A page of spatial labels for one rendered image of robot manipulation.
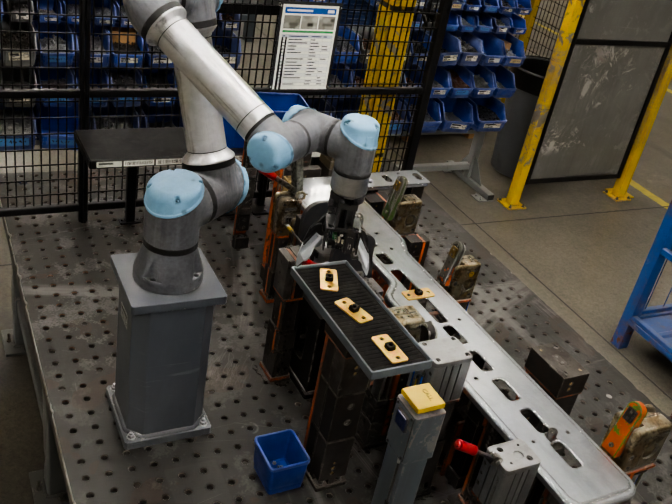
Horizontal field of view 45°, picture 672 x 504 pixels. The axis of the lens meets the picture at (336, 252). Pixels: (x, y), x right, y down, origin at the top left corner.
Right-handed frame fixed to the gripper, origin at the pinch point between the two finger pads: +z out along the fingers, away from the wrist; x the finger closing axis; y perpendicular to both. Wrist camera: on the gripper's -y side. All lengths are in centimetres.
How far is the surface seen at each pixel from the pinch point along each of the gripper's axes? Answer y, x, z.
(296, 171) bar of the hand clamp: -58, -7, 5
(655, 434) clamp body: 25, 69, 14
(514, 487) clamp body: 40, 37, 18
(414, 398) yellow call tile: 35.8, 14.5, 2.7
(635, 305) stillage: -154, 163, 94
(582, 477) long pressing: 35, 52, 19
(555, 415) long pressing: 17, 52, 19
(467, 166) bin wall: -318, 116, 107
